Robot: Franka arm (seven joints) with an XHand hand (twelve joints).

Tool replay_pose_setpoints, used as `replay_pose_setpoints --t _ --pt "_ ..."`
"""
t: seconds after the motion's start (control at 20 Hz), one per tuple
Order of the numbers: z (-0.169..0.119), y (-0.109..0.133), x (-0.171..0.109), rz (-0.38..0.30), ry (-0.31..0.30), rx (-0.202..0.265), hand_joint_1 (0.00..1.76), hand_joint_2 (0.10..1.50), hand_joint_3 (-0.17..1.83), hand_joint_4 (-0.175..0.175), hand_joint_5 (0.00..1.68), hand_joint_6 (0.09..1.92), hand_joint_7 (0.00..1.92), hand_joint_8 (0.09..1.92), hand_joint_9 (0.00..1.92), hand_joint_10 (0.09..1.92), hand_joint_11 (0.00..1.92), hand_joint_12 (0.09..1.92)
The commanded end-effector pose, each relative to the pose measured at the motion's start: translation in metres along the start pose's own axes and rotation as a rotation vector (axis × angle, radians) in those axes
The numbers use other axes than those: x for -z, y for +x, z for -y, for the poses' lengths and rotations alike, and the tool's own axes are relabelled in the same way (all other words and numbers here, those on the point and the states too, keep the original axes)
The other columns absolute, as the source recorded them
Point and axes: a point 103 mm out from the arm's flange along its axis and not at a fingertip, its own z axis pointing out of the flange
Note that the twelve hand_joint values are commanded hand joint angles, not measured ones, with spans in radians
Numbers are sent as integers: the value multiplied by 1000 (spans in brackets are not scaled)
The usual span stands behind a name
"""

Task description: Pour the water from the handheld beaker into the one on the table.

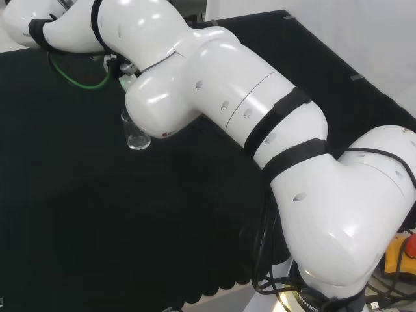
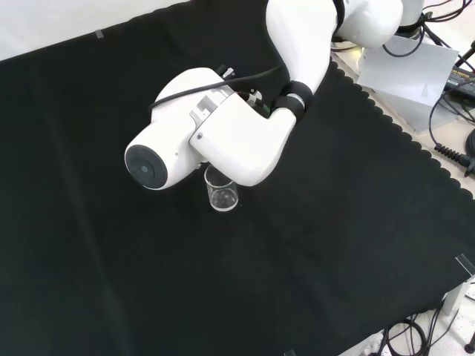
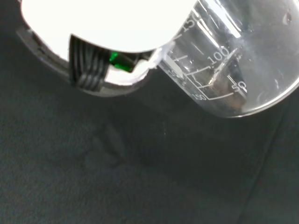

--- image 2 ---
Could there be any pale board sheet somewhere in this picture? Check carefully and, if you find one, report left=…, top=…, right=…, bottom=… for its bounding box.
left=356, top=35, right=461, bottom=110

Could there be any clear glass beaker with spout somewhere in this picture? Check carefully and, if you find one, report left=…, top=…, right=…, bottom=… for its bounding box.
left=203, top=165, right=239, bottom=213

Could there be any black power adapter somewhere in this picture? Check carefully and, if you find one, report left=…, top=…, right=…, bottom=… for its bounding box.
left=443, top=62, right=475, bottom=99

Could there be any white metal bracket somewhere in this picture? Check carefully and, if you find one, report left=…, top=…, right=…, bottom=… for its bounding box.
left=442, top=276, right=475, bottom=317

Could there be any black floor cable loop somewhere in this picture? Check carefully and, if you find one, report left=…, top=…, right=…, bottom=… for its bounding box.
left=381, top=313, right=428, bottom=356

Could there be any black bench cloth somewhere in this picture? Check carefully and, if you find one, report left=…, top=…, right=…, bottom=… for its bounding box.
left=0, top=0, right=475, bottom=356

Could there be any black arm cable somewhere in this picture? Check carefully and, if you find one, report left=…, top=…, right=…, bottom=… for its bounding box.
left=148, top=65, right=287, bottom=113

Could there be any black tripod leg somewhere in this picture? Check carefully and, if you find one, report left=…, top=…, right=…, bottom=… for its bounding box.
left=455, top=39, right=475, bottom=70

